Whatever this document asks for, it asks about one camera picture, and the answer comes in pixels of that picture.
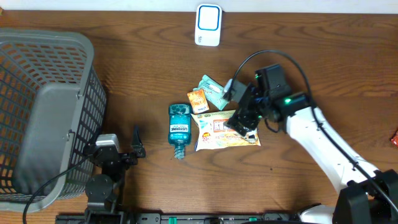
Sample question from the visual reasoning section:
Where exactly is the large yellow white snack bag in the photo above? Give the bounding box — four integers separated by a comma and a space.
191, 110, 261, 151

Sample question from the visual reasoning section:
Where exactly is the mint green wipes pack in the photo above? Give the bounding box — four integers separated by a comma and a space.
193, 75, 229, 111

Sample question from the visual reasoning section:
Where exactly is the teal mouthwash bottle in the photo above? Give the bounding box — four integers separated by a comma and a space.
168, 103, 192, 160

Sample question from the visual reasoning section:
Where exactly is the small orange snack pack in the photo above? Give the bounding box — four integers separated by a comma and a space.
187, 89, 210, 114

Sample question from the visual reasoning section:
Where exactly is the grey plastic shopping basket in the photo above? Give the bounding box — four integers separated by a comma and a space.
1, 28, 106, 212

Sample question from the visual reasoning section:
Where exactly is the red Top snack bar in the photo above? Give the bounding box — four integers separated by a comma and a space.
391, 131, 398, 146

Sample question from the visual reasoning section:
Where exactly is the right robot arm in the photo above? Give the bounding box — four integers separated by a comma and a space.
223, 65, 397, 223

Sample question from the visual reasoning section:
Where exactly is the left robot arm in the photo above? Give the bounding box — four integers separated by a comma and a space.
83, 126, 146, 223

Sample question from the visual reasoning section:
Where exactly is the white barcode scanner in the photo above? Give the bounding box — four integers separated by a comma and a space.
195, 4, 223, 47

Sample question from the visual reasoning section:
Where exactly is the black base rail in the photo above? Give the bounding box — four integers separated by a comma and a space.
55, 212, 302, 224

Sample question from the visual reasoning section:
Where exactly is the left black cable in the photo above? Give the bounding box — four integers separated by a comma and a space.
22, 154, 91, 224

